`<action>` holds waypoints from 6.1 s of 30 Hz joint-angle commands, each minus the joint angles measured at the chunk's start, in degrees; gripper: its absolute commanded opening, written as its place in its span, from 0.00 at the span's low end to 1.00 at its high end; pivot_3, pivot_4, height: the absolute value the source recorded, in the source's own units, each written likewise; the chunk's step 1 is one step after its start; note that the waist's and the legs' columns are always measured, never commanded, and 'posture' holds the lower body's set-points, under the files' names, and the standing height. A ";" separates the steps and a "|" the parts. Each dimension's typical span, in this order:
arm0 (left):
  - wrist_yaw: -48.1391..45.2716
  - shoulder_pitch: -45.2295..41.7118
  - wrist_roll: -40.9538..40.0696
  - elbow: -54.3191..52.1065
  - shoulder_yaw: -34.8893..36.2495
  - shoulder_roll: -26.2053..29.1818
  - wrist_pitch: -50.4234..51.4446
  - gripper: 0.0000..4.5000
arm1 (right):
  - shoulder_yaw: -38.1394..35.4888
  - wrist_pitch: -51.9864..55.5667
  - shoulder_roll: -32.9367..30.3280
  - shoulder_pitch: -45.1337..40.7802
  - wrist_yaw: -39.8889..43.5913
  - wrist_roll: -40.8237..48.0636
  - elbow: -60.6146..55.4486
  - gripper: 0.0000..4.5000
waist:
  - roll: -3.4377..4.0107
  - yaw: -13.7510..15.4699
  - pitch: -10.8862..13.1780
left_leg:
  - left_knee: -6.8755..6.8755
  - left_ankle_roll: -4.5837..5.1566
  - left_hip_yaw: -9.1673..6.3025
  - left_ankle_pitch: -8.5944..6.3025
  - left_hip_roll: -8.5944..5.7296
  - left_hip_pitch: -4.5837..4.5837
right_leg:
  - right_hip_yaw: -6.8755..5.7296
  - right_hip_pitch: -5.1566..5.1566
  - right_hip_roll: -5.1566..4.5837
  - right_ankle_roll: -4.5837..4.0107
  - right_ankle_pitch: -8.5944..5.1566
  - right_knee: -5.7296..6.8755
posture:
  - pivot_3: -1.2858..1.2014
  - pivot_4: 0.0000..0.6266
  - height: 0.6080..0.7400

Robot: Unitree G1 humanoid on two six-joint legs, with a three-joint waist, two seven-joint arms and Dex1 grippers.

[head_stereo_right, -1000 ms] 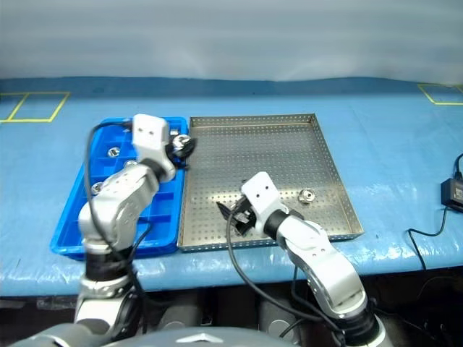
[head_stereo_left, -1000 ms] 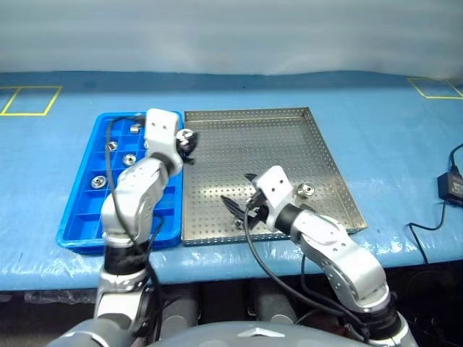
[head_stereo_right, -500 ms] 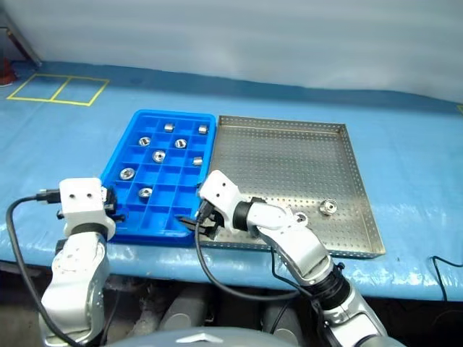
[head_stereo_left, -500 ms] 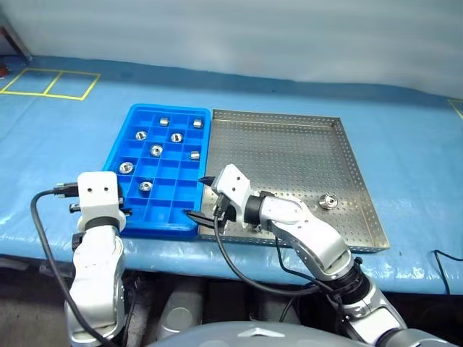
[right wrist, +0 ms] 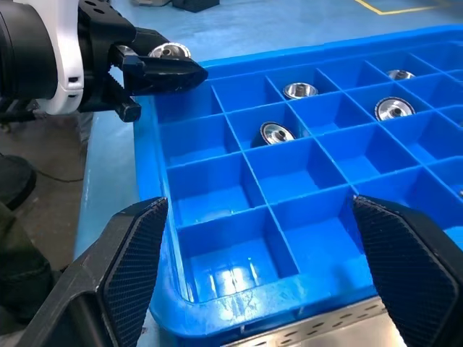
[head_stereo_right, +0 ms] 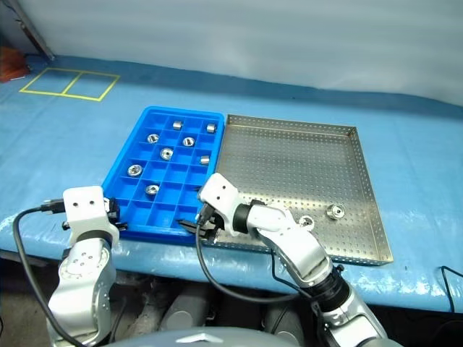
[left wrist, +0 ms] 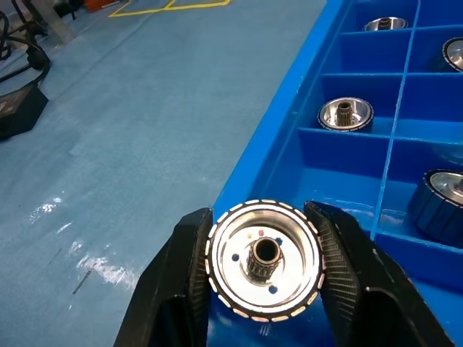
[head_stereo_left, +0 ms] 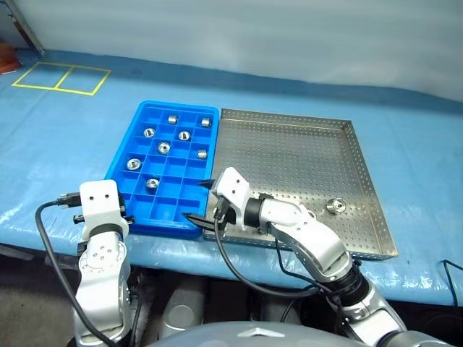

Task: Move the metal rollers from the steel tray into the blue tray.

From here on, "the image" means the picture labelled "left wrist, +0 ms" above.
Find black box on floor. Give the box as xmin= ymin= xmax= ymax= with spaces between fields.
xmin=0 ymin=83 xmax=50 ymax=140

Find blue plastic compartment tray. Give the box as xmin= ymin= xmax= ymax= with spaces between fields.
xmin=208 ymin=0 xmax=463 ymax=347

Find metal roller with ribbed rim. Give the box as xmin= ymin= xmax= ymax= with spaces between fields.
xmin=433 ymin=37 xmax=463 ymax=73
xmin=204 ymin=198 xmax=326 ymax=324
xmin=362 ymin=16 xmax=409 ymax=33
xmin=407 ymin=168 xmax=463 ymax=242
xmin=317 ymin=97 xmax=375 ymax=133

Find grey metal leg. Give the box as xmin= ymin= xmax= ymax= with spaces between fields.
xmin=38 ymin=0 xmax=75 ymax=44

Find orange object on floor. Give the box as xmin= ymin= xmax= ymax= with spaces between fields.
xmin=85 ymin=0 xmax=122 ymax=12

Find black cable on floor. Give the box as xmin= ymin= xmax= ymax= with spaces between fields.
xmin=0 ymin=10 xmax=51 ymax=86

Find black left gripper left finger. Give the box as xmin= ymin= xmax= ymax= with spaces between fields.
xmin=113 ymin=207 xmax=214 ymax=347

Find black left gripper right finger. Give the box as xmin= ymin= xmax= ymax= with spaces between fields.
xmin=303 ymin=200 xmax=456 ymax=347

